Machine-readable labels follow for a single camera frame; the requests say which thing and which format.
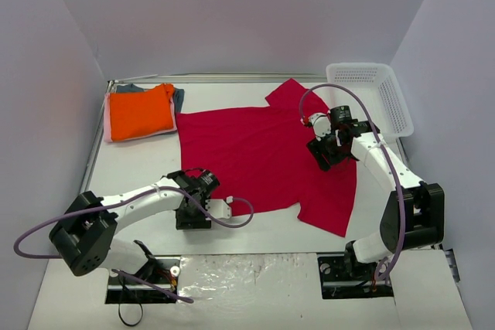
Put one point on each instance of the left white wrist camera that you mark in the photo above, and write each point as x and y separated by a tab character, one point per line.
219	208

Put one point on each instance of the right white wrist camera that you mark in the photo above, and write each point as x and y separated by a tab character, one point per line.
319	123

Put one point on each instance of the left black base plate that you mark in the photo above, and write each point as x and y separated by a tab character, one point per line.
124	291

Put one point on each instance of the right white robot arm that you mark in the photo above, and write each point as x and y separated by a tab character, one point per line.
414	215

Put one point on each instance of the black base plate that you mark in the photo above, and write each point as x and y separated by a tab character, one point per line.
338	283
124	291

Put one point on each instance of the pink folded t-shirt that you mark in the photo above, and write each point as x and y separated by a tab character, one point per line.
107	122

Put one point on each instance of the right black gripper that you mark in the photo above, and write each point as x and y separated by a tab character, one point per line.
320	156

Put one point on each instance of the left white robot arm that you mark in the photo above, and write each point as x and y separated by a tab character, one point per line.
86	239

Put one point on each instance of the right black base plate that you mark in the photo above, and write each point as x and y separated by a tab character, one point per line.
338	283

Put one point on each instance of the blue-grey folded t-shirt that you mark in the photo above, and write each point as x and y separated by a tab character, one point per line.
178	95

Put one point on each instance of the white plastic basket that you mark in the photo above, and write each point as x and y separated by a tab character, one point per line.
378	88

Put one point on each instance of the orange folded t-shirt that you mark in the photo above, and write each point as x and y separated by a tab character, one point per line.
139	114

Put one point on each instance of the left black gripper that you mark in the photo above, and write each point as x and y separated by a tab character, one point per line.
192	222

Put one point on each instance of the white foam front board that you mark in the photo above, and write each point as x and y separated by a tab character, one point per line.
280	291

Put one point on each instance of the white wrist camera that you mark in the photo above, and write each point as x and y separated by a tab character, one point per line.
319	123
219	208

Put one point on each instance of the red t-shirt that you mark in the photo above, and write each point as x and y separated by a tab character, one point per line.
260	154

